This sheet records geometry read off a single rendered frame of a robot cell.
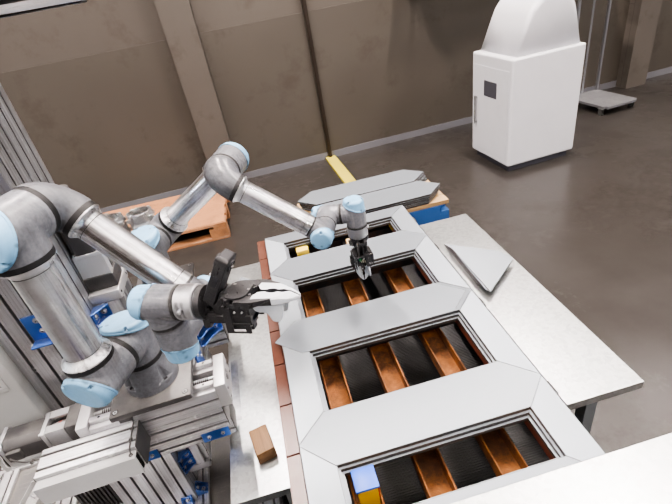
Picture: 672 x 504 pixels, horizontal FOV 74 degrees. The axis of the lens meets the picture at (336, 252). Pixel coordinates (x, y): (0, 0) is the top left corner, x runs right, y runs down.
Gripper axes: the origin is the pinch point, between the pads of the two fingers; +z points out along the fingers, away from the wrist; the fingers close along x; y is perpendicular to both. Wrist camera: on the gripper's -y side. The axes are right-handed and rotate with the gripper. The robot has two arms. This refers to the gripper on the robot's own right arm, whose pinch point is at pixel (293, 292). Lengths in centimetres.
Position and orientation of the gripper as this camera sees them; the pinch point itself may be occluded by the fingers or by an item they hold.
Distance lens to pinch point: 85.6
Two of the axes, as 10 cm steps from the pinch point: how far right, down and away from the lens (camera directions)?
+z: 9.7, -0.3, -2.4
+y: 1.3, 9.0, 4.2
